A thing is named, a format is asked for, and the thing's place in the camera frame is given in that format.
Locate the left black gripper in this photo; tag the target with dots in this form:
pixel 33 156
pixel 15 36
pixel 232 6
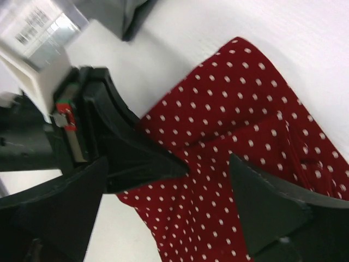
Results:
pixel 70 140

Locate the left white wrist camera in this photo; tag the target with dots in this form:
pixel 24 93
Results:
pixel 35 56

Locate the grey pleated skirt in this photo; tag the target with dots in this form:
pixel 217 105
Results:
pixel 122 18

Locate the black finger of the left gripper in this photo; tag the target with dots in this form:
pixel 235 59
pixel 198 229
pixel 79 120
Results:
pixel 133 158

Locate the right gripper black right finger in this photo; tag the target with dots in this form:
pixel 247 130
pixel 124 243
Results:
pixel 284 222

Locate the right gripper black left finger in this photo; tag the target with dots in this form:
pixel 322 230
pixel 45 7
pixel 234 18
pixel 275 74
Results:
pixel 54 220

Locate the red polka dot skirt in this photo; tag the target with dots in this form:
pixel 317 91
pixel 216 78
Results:
pixel 235 102

